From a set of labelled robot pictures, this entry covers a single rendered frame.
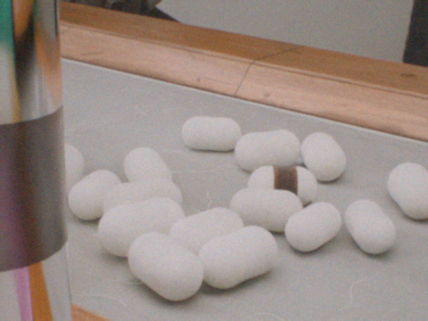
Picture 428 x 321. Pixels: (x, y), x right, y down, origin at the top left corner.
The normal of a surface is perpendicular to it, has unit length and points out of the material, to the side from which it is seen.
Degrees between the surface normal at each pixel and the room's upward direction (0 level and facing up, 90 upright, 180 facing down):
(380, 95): 45
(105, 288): 0
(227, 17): 90
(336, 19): 90
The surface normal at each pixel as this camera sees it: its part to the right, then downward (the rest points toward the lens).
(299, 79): -0.32, -0.42
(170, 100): 0.07, -0.91
